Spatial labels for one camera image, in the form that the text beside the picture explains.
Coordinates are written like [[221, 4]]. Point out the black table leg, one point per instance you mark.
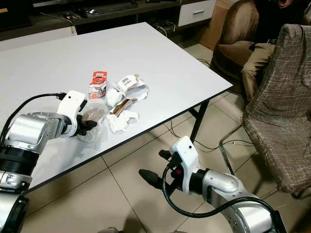
[[199, 121]]

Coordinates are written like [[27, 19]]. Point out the white cabinet drawer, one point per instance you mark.
[[197, 12]]

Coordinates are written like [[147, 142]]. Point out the seated person in khaki trousers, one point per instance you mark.
[[257, 60]]

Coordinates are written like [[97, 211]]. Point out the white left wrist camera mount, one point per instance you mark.
[[75, 102]]

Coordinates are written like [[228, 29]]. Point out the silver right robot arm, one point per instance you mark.
[[223, 187]]

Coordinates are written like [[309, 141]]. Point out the crumpled white tissue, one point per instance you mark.
[[122, 122]]

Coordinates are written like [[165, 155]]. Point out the black power strip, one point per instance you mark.
[[160, 23]]

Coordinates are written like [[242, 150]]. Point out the dark low cabinet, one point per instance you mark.
[[116, 20]]

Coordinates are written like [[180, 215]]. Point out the chair with patterned grey cover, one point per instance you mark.
[[284, 107]]

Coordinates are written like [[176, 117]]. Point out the brown cardboard box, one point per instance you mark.
[[208, 31]]

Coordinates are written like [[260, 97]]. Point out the red and white snack packet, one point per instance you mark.
[[98, 85]]

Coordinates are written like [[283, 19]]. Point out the torn white paper bag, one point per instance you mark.
[[133, 88]]

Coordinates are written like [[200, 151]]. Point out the white low board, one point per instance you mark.
[[39, 38]]

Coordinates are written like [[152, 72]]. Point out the clear plastic bag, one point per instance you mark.
[[96, 115]]

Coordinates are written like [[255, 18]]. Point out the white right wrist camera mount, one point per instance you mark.
[[184, 153]]

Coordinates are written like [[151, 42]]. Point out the black keyboard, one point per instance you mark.
[[112, 7]]

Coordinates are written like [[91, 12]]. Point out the brown armchair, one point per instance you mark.
[[235, 26]]

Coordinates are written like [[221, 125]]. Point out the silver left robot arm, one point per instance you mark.
[[29, 131]]

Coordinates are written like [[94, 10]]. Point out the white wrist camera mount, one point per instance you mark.
[[184, 153], [75, 102]]

